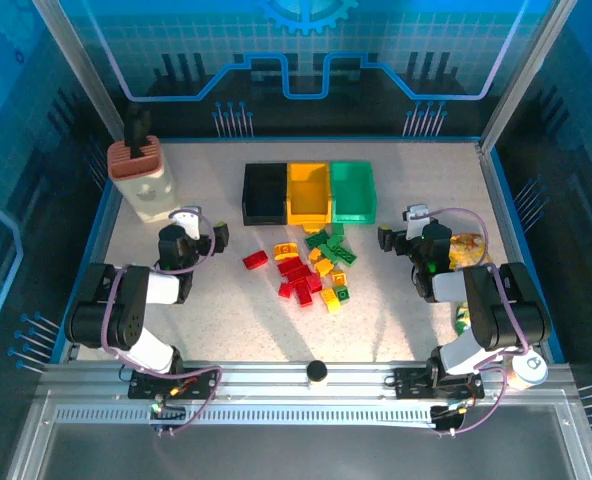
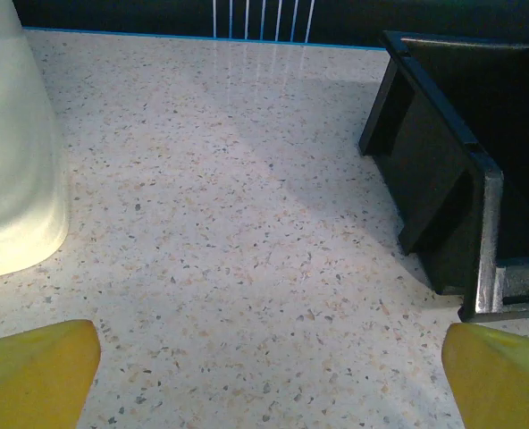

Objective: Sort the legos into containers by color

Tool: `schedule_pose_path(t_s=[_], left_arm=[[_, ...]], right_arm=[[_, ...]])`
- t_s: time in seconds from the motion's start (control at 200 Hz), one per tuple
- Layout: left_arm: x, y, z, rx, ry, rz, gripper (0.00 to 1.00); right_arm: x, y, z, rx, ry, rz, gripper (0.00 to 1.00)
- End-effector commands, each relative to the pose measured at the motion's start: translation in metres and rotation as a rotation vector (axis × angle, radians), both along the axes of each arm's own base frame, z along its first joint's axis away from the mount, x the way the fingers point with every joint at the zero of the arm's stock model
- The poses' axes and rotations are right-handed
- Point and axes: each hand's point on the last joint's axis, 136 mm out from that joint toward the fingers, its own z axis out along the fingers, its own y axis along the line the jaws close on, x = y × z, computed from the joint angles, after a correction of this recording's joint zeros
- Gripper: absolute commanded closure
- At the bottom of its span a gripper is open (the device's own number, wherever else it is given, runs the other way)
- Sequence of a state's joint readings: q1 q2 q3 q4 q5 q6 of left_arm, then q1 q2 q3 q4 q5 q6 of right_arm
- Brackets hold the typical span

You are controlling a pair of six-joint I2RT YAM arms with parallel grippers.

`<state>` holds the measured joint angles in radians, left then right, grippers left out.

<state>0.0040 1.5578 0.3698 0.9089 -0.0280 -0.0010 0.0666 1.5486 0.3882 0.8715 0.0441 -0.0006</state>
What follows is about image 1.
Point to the red lego brick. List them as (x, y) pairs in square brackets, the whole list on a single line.
[(286, 289), (304, 295), (255, 260), (288, 265), (314, 283), (299, 273)]

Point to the yellow lego brick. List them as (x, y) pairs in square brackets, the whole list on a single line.
[(322, 267), (330, 299), (314, 255), (310, 229), (285, 249), (337, 276)]

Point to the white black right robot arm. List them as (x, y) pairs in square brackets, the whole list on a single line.
[(496, 310)]

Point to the yellow snack bag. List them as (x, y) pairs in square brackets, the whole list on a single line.
[(468, 250)]

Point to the green lego brick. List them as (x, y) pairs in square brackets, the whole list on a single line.
[(334, 242), (317, 239), (342, 294), (329, 252), (338, 229), (347, 256)]

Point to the green plastic bin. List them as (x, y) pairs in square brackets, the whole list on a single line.
[(353, 195)]

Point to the black plastic bin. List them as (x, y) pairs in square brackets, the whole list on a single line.
[(265, 195)]

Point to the beige holder with brown lid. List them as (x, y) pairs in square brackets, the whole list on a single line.
[(148, 192)]

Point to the green snack bag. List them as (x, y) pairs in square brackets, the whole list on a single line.
[(462, 320)]

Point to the yellow plastic bin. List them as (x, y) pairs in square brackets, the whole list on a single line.
[(308, 195)]

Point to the small bottle with black cap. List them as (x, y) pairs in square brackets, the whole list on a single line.
[(317, 371)]

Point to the white paper cup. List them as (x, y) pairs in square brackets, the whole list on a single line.
[(526, 371)]

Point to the black connector hub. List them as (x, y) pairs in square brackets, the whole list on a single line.
[(167, 412), (448, 416)]

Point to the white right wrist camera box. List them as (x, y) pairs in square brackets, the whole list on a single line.
[(417, 214)]

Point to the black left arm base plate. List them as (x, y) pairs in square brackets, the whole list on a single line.
[(196, 382)]

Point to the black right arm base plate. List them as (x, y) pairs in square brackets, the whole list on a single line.
[(411, 382)]

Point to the aluminium frame rail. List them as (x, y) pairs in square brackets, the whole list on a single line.
[(256, 380)]

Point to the aluminium corner post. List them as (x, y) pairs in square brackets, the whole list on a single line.
[(76, 65), (521, 65)]

